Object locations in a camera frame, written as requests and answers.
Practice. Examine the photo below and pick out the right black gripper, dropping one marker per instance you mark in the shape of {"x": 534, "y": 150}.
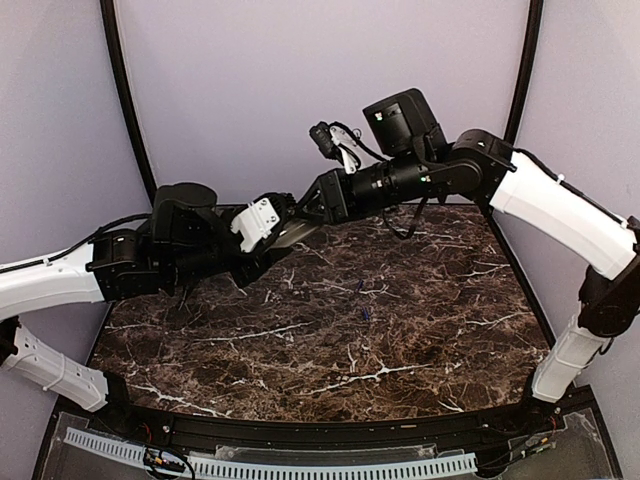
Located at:
{"x": 339, "y": 202}

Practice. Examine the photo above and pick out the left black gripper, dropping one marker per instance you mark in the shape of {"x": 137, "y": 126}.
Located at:
{"x": 259, "y": 265}

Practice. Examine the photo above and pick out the grey remote control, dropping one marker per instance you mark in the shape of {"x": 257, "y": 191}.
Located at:
{"x": 293, "y": 232}

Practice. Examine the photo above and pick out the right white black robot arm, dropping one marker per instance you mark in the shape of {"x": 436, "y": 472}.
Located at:
{"x": 415, "y": 162}

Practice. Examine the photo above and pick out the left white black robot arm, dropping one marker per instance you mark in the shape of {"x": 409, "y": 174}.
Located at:
{"x": 181, "y": 241}

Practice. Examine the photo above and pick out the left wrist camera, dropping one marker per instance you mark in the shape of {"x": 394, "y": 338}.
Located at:
{"x": 260, "y": 223}

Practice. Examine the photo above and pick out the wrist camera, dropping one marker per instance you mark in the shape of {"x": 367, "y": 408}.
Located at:
{"x": 334, "y": 144}
{"x": 260, "y": 223}

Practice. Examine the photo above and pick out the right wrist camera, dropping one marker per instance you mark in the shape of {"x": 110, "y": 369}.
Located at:
{"x": 334, "y": 144}

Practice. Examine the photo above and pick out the white slotted cable duct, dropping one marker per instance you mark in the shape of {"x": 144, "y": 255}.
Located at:
{"x": 229, "y": 462}

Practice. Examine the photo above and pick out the right black frame post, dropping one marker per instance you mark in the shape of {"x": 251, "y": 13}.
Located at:
{"x": 525, "y": 70}

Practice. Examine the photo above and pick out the black frame post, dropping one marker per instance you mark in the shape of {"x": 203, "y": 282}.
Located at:
{"x": 525, "y": 70}
{"x": 125, "y": 97}

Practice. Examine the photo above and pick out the left black frame post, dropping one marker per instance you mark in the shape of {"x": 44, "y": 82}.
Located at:
{"x": 125, "y": 97}

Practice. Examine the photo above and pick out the black front rail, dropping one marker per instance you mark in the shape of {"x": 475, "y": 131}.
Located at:
{"x": 484, "y": 429}

